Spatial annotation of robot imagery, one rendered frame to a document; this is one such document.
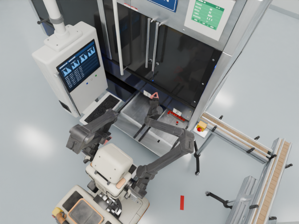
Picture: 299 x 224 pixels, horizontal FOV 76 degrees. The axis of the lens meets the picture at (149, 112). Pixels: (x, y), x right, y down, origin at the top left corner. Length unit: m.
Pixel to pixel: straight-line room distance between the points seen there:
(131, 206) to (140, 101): 1.10
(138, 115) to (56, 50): 0.90
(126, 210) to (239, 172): 1.55
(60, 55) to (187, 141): 1.06
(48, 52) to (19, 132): 1.86
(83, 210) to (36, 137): 1.68
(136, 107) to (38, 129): 1.66
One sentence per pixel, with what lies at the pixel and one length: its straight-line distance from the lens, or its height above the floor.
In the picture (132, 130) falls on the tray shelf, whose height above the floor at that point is 0.88.
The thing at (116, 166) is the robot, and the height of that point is 1.39.
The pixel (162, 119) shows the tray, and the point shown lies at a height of 0.88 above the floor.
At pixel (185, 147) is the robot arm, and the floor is 1.56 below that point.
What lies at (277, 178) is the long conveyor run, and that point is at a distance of 1.98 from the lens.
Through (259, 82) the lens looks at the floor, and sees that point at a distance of 3.95.
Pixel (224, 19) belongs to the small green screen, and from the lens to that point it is 1.09.
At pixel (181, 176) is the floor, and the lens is 2.63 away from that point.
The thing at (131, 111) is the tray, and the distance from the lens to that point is 1.92.
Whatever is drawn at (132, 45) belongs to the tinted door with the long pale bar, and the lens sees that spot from 1.59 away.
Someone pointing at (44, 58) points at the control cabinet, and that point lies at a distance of 1.54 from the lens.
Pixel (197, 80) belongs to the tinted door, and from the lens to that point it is 1.40.
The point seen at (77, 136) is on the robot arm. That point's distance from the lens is 1.03.
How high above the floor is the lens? 2.51
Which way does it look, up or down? 58 degrees down
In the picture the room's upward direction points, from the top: 6 degrees clockwise
